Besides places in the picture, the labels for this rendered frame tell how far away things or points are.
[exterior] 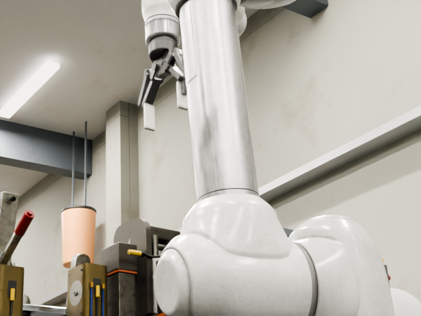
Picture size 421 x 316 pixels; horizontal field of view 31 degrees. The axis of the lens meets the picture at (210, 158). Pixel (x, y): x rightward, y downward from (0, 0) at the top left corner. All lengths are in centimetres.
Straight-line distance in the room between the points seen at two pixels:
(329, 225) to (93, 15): 553
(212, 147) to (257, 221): 15
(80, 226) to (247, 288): 687
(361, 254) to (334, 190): 419
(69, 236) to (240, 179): 679
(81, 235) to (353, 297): 680
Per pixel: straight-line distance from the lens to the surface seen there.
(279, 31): 635
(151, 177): 753
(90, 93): 786
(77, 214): 798
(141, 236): 170
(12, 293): 156
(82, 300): 162
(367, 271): 124
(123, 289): 165
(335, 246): 123
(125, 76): 756
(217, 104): 125
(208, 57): 129
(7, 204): 165
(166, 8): 197
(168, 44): 192
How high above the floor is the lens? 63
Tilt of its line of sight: 23 degrees up
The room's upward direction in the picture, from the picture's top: 3 degrees counter-clockwise
